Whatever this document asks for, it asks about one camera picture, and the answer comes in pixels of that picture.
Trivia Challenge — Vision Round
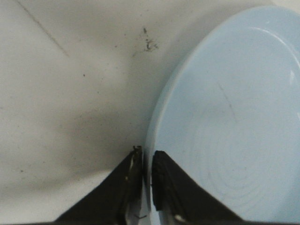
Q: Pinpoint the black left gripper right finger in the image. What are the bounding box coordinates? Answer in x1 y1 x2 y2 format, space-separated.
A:
151 150 237 222

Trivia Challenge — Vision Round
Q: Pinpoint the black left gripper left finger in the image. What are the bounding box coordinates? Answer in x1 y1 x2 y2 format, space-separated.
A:
56 146 143 222

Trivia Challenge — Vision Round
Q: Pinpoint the light blue round plate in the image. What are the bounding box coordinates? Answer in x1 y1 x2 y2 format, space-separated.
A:
145 6 300 223

